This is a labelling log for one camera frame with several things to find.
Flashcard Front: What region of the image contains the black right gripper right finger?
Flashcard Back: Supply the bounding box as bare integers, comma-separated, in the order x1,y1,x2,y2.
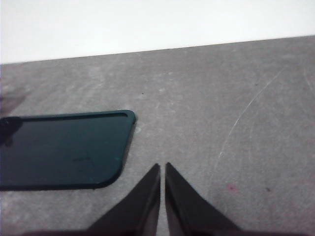
165,162,247,236

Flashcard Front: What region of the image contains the dark rectangular tray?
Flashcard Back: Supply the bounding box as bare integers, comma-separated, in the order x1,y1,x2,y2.
0,109,137,192

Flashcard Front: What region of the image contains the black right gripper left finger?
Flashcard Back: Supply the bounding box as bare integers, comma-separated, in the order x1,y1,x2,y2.
86,163,161,236

